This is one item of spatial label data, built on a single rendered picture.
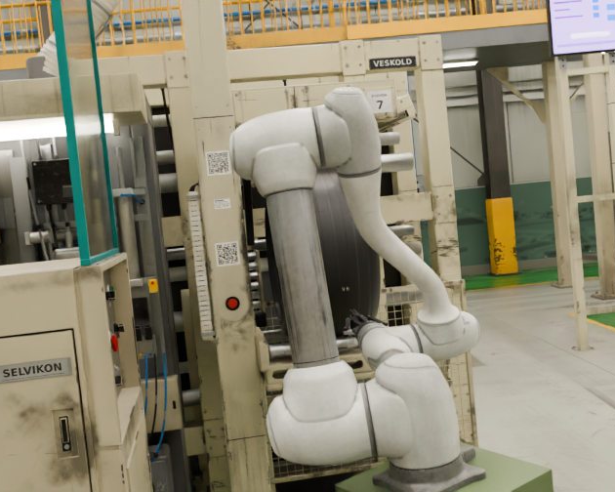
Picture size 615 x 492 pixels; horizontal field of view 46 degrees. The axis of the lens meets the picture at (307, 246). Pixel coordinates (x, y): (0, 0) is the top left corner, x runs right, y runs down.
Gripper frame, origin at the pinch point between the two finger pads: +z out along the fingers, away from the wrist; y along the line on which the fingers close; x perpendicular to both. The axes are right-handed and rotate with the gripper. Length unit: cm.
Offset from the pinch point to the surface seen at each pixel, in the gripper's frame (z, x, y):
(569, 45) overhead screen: 338, -93, -256
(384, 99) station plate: 62, -62, -29
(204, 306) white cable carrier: 29, -1, 43
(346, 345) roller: 17.8, 14.3, -0.4
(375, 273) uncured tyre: 11.1, -9.4, -9.6
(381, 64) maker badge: 96, -75, -38
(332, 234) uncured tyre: 11.1, -22.8, 2.9
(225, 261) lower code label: 29.6, -14.5, 34.7
